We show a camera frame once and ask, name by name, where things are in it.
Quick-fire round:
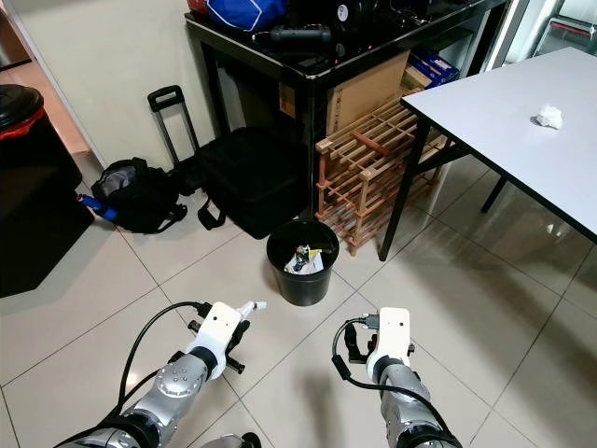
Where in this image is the black shelf table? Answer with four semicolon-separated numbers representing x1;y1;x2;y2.
185;0;509;220

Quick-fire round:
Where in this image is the blue bottle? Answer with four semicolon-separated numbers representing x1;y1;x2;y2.
76;193;120;222

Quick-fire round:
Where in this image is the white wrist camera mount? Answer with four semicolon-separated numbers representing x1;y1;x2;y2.
188;301;255;379
368;306;413;379

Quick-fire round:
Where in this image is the large black lidded bin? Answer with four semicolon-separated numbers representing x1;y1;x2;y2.
0;84;94;300

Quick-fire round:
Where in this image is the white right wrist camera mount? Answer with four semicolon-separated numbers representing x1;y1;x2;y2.
368;306;413;379

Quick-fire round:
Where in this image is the wooden slatted rack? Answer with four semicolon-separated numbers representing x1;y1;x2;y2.
315;95;449;256

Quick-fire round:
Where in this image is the small black rubbish bin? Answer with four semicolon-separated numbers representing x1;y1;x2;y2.
266;218;340;308

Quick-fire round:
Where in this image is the white window frame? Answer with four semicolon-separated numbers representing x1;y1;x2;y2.
490;0;597;71

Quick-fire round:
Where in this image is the blue printed box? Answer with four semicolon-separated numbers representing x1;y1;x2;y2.
409;49;461;90

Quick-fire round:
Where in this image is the black backpack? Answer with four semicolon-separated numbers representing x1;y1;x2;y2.
89;157;189;234

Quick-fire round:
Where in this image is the blue fabric bag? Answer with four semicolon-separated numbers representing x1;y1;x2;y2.
205;0;288;34

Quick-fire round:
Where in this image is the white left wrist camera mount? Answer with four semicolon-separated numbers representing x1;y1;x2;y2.
188;301;255;379

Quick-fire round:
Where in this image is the black trolley suitcase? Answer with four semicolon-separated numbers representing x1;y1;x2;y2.
147;84;313;241

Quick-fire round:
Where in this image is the black cylinder device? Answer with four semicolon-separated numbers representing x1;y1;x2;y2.
269;26;335;49

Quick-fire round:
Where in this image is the red bin liner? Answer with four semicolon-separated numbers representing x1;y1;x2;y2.
0;107;48;143

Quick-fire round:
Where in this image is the small crumpled white paper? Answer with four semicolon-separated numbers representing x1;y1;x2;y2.
535;105;564;130

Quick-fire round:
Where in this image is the grey table with black legs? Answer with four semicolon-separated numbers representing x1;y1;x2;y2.
378;47;597;262

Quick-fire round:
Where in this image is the crumpled waste paper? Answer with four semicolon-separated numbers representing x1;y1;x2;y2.
285;243;327;274

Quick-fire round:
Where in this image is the brown cardboard box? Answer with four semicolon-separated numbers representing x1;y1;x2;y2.
326;51;413;139

